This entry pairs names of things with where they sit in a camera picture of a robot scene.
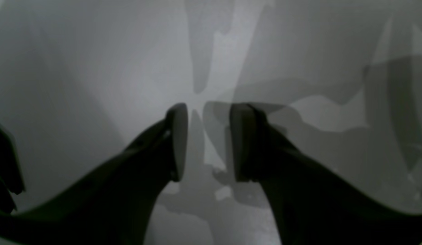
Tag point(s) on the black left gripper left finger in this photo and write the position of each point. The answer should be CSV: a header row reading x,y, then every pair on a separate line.
x,y
112,204

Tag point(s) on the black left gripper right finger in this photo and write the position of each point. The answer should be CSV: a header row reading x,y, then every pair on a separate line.
x,y
311,204

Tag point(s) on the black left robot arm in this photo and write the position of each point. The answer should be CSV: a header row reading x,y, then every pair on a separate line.
x,y
4,166

